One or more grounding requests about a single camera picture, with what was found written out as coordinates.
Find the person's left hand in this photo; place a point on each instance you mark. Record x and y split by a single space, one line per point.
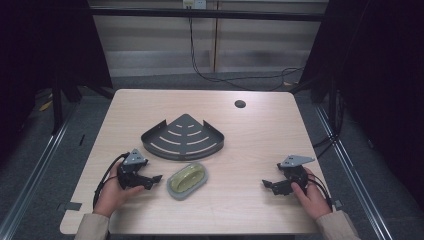
113 195

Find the person's right hand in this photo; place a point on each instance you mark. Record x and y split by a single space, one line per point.
311 196

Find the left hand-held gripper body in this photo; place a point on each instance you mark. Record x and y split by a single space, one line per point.
130 170

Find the metal floor rail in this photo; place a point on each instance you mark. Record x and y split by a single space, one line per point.
355 173
31 176

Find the white wall socket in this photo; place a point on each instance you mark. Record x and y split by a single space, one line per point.
194 4

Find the black metal stand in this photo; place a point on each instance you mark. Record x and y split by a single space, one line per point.
56 106
328 110

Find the black curtain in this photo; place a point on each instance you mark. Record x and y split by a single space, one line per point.
40 60
376 83

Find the black metal bar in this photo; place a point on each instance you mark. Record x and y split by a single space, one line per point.
206 14

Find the grey tape piece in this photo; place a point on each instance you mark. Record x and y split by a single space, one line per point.
70 206

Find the dark grey corner shelf rack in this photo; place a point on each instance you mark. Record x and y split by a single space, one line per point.
183 140

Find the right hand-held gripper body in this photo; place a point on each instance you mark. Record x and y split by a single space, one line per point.
293 170

